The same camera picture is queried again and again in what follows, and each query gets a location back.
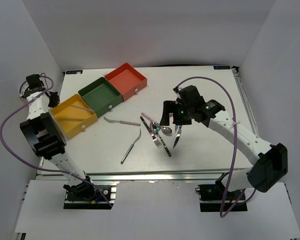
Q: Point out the silver fork bent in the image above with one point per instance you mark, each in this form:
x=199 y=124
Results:
x=131 y=147

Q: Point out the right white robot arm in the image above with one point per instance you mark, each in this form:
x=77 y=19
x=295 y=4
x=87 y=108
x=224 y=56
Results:
x=269 y=162

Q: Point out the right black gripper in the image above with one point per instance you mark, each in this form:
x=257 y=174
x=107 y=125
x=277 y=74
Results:
x=171 y=107

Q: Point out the pink handled fork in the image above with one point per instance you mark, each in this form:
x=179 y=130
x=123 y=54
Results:
x=122 y=122

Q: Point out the pink handled spoon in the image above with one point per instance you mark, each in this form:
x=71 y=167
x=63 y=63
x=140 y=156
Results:
x=150 y=119

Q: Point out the aluminium table frame rail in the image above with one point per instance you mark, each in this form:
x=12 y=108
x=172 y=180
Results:
x=157 y=176

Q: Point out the green handled knife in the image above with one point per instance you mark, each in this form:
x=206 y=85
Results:
x=178 y=135

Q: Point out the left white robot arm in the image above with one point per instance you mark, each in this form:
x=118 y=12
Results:
x=46 y=138

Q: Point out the green handled spoon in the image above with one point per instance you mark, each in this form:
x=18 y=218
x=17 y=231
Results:
x=156 y=128

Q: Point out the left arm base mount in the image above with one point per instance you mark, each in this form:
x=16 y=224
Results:
x=86 y=197

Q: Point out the red tray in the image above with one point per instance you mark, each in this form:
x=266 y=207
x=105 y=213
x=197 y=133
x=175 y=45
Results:
x=127 y=80

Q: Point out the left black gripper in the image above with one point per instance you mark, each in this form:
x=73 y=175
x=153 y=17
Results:
x=55 y=98

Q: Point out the yellow tray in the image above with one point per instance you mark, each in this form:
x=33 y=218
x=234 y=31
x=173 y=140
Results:
x=72 y=120

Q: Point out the green tray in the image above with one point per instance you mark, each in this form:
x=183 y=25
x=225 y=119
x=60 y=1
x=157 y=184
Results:
x=101 y=96

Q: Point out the silver fork in pile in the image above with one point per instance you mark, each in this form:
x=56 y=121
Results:
x=158 y=142

